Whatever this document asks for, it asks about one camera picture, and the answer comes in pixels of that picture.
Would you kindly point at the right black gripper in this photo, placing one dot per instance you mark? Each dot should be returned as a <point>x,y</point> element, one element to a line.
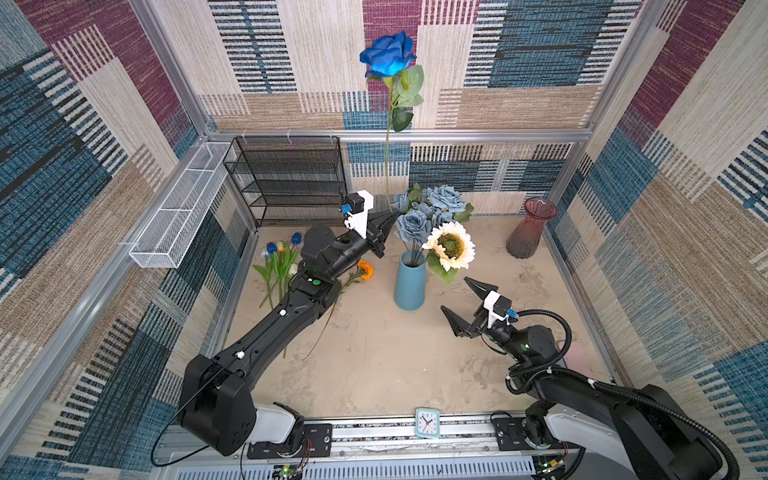
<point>462,329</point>

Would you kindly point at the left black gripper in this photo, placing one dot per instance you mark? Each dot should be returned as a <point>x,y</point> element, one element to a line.
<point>375,242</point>

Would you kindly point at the orange marigold flower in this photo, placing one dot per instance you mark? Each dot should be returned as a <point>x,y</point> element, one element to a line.
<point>363,272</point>

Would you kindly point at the pale blue rose bouquet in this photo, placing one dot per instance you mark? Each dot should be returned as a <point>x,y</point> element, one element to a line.
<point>421,211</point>

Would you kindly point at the teal ceramic vase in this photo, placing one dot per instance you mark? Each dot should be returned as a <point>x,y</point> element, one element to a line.
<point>410,283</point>

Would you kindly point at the cream sunflower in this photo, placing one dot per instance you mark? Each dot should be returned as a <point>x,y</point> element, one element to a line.
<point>449,249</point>

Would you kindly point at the bright blue rose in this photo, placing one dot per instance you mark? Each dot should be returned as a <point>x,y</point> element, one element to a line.
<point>390,60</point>

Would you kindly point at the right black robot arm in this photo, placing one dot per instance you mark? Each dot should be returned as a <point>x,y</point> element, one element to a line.
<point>644,430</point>

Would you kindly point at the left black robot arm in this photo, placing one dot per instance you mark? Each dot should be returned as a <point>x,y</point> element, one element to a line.
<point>216,405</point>

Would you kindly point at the red ribbed glass vase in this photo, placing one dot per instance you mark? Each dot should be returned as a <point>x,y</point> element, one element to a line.
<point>524,240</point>

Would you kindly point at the tulip bunch with green leaves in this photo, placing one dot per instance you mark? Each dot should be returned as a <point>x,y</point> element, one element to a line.
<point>280,265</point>

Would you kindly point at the small teal alarm clock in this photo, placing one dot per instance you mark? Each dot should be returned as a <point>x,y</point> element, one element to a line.
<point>427,423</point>

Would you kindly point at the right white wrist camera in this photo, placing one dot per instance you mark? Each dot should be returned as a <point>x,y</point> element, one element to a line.
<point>499,310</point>

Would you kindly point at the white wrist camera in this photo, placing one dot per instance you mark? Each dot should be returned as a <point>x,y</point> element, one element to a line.
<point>499,310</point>
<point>355,207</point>

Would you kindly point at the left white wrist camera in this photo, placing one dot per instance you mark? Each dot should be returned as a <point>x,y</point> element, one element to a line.
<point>355,207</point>

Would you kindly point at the black wire shelf rack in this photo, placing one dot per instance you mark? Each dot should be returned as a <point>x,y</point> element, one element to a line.
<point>289,181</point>

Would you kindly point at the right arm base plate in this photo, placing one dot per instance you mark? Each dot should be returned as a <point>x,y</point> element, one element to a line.
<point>511,435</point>

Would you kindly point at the aluminium front rail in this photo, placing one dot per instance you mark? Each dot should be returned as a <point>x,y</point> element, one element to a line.
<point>387,448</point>

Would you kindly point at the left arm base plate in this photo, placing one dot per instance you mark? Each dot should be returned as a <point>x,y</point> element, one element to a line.
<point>311,440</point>

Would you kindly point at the white mesh wall basket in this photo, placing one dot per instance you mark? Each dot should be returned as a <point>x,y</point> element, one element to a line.
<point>166,239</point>

